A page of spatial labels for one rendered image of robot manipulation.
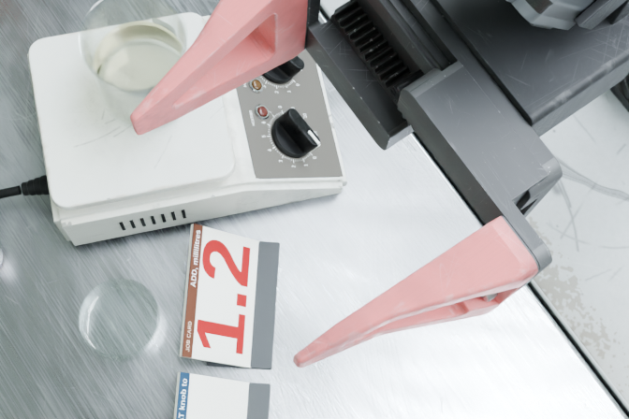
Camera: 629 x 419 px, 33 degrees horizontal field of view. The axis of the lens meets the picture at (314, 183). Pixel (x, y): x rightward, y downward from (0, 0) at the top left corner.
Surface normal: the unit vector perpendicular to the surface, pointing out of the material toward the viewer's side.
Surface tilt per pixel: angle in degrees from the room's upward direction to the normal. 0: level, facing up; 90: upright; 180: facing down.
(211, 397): 40
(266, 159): 30
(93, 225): 90
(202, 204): 90
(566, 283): 0
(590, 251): 0
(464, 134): 1
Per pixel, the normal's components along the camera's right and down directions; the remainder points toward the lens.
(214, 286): 0.68, -0.18
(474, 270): -0.26, -0.07
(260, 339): 0.05, -0.29
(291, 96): 0.53, -0.35
